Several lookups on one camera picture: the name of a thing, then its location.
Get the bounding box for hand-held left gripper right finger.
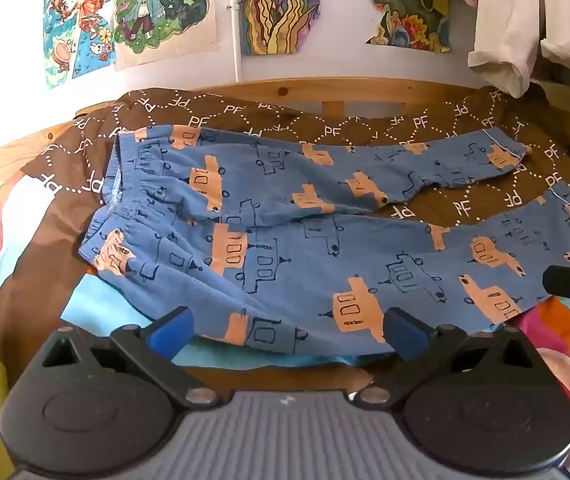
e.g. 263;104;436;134
347;307;548;408

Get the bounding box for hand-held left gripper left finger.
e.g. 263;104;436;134
25;306;223;408

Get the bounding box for blue printed pants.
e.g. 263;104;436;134
79;124;570;361

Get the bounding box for colourful printed bed sheet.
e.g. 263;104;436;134
0;170;570;376

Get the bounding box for brown patterned blanket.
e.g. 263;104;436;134
0;87;570;396

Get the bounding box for wooden bed frame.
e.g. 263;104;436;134
0;76;570;201

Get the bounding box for white wall pipe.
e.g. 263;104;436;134
227;0;242;84

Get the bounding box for blue cartoon wall poster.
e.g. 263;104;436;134
42;0;117;90

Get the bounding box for blond cartoon figure wall poster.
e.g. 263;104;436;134
113;0;219;72

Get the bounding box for torn colourful wall poster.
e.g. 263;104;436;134
240;0;452;57

